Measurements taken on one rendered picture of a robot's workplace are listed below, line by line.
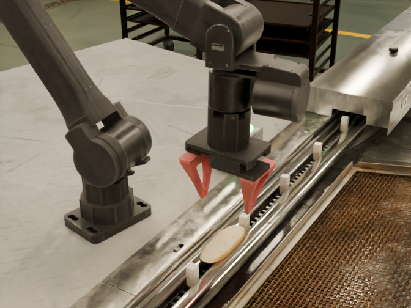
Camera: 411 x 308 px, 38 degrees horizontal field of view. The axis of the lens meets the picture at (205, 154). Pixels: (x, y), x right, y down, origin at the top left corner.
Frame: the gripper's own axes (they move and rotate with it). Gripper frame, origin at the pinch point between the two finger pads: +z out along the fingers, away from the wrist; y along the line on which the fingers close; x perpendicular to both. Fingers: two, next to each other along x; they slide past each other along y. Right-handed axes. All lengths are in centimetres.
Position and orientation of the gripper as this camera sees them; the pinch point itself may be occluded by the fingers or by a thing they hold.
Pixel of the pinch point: (225, 199)
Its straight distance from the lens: 85.0
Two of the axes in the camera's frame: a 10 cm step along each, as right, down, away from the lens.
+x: 5.3, -3.9, 7.5
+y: 8.5, 2.6, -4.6
